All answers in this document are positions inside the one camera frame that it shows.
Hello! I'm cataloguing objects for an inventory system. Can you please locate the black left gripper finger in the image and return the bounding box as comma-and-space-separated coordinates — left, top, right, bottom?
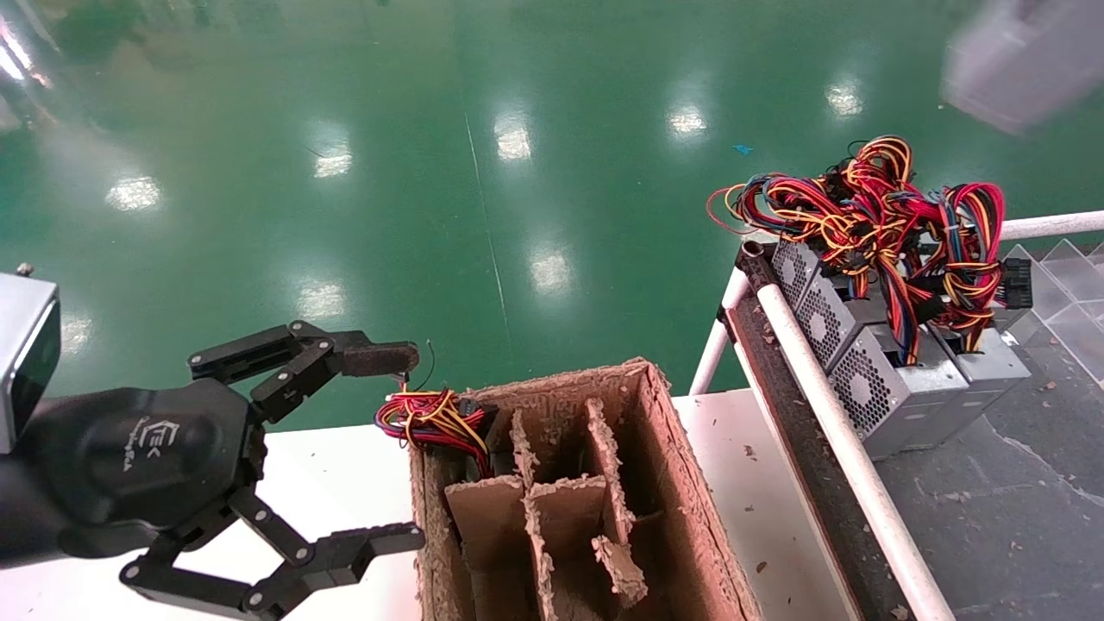
119, 487, 426, 621
188, 321, 421, 423

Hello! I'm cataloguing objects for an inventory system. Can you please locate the clear acrylic divider tray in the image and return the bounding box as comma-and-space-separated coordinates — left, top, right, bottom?
1003, 239, 1104, 385

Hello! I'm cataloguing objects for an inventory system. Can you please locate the white tube rack frame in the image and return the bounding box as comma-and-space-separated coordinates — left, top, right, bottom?
688, 210, 1104, 621

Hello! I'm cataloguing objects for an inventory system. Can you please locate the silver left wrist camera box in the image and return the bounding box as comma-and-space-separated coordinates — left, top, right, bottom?
0, 274, 61, 455

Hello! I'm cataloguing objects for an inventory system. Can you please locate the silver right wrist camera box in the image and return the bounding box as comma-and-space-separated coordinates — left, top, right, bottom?
940, 0, 1104, 136

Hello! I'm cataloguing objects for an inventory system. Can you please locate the silver power supply unit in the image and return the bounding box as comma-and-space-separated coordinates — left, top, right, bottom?
792, 272, 889, 372
927, 323, 1033, 432
826, 323, 993, 462
770, 237, 829, 303

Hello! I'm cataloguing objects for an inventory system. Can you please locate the worn cardboard divider box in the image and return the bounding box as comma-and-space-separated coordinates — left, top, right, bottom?
407, 356, 764, 621

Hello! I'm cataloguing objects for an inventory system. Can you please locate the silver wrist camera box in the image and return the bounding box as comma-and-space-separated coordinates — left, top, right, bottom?
940, 0, 1104, 136
0, 274, 61, 455

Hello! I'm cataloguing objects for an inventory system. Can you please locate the coloured wire bundle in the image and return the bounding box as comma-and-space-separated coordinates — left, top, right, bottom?
824, 135, 945, 367
914, 181, 1033, 354
706, 172, 863, 260

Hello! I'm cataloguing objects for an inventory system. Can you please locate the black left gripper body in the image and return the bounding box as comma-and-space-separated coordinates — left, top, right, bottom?
17, 378, 267, 560

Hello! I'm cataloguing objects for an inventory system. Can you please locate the boxed power supply wire bundle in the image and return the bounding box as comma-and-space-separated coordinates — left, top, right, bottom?
373, 339, 503, 480

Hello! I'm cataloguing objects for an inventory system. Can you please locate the dark grey rack surface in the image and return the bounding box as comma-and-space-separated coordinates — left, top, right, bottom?
867, 310, 1104, 621

